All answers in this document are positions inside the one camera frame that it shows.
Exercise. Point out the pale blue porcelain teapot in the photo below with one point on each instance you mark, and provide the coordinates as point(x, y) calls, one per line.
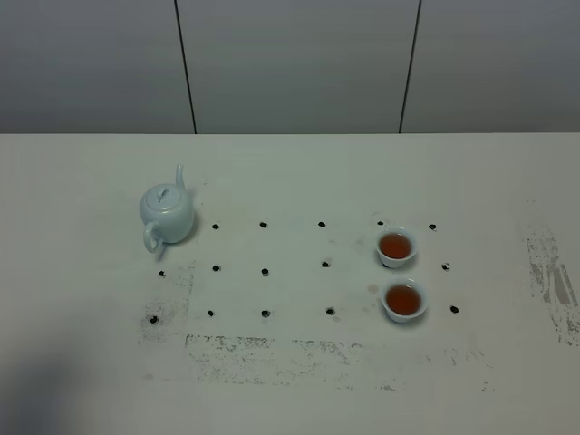
point(167, 213)

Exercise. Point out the pale blue teacup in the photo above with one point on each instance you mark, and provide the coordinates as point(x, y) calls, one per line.
point(396, 247)
point(404, 300)

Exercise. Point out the near pale blue teacup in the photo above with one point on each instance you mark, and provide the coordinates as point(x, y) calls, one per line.
point(404, 300)

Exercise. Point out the far pale blue teacup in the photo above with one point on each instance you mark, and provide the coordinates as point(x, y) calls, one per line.
point(396, 247)

